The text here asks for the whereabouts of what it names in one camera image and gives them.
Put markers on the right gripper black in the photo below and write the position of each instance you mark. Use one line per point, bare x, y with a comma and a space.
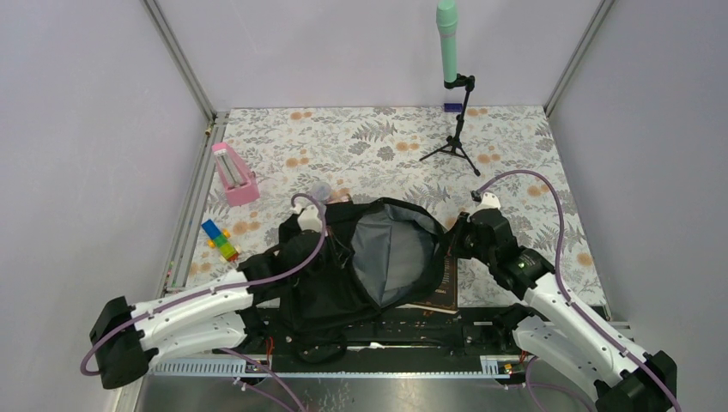
463, 223

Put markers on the colourful toy block train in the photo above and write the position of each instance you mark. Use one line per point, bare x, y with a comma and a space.
219, 239

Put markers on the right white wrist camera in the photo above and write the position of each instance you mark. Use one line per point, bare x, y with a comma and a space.
486, 200

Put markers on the small blue block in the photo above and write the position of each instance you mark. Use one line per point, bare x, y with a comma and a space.
452, 107

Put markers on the green microphone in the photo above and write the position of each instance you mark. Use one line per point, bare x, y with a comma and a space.
447, 24

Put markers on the black tripod microphone stand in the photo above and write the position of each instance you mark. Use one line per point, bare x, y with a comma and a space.
454, 146

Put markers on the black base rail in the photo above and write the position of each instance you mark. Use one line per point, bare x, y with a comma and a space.
403, 340

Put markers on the clear small cup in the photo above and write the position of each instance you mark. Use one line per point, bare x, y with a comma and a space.
321, 191

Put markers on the dark brown book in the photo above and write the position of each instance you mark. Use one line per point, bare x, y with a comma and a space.
444, 299

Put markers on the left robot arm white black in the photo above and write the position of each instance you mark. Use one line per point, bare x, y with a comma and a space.
130, 339

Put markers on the floral table mat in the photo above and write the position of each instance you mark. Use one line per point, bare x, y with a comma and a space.
372, 152

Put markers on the pink metronome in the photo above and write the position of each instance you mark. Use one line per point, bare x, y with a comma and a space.
239, 181

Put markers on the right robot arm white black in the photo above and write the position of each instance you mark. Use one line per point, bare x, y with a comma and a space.
557, 327

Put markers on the black student backpack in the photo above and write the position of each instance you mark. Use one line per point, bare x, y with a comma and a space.
377, 256

